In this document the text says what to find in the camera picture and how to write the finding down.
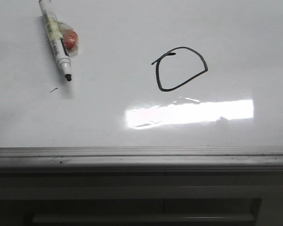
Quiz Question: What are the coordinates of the black white whiteboard marker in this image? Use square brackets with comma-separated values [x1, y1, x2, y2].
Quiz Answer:
[39, 0, 72, 81]

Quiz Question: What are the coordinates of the red magnet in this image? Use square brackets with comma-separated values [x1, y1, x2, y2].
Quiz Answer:
[58, 21, 79, 57]

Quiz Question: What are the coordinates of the white whiteboard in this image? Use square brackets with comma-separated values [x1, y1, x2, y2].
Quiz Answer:
[0, 0, 283, 147]

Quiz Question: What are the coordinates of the dark cabinet below whiteboard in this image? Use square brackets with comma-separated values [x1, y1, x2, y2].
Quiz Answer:
[0, 172, 283, 226]

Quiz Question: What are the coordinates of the grey aluminium whiteboard frame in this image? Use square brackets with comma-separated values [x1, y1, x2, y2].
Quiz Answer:
[0, 146, 283, 173]

